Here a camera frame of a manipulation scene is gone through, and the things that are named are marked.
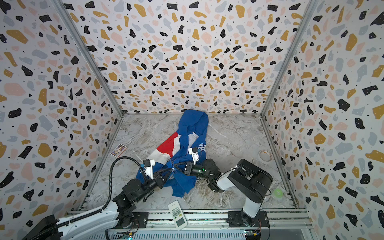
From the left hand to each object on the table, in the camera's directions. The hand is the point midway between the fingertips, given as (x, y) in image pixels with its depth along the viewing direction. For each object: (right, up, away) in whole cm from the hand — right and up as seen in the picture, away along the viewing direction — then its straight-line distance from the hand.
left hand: (172, 169), depth 73 cm
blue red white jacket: (+5, +9, +26) cm, 28 cm away
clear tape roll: (+57, +2, +25) cm, 62 cm away
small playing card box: (-40, +5, +24) cm, 47 cm away
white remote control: (+3, -24, +1) cm, 24 cm away
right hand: (0, +2, 0) cm, 2 cm away
